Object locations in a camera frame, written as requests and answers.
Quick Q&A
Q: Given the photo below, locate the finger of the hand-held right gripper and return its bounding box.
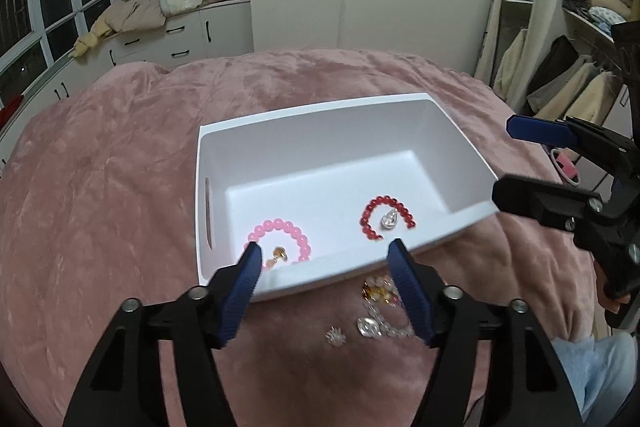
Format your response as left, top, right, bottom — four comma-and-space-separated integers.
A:
491, 174, 608, 233
506, 114, 633, 180

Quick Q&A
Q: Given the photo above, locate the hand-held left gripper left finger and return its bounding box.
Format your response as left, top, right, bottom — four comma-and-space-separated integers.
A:
62, 241, 263, 427

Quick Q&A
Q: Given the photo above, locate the white plastic box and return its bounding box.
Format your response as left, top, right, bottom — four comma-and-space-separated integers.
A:
196, 93, 501, 304

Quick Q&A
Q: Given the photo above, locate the white drawer cabinet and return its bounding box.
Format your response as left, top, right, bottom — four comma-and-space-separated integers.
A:
0, 0, 255, 148

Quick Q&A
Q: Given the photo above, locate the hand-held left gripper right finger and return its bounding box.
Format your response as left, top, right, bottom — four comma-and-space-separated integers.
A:
386, 238, 583, 427

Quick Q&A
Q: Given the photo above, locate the pink bead bracelet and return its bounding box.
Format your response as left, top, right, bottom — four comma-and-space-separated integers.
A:
246, 218, 313, 272

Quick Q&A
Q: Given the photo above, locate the pink plush blanket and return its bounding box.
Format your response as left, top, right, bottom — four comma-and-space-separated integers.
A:
0, 48, 616, 427

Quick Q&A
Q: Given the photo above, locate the person's right forearm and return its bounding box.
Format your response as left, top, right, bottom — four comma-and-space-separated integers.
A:
552, 336, 640, 427

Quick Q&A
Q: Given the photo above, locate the beige jacket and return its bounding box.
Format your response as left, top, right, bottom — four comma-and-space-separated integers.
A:
70, 0, 168, 58

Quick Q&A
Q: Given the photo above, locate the clear bead bracelet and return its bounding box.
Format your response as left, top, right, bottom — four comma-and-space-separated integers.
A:
365, 275, 416, 340

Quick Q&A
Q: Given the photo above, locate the pink round object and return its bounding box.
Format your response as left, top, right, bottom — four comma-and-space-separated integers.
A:
547, 147, 583, 185

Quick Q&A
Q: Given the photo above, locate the red bead bracelet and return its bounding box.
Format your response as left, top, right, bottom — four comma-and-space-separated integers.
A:
359, 195, 418, 240

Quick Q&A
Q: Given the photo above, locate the gold amber jewelry piece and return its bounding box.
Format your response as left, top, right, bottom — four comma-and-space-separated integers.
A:
362, 277, 401, 308

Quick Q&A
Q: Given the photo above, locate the hanging coats row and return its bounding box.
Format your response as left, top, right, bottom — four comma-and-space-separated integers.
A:
525, 36, 631, 122

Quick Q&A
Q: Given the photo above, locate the standing mirror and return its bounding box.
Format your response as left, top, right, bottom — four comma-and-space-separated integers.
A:
474, 0, 543, 108

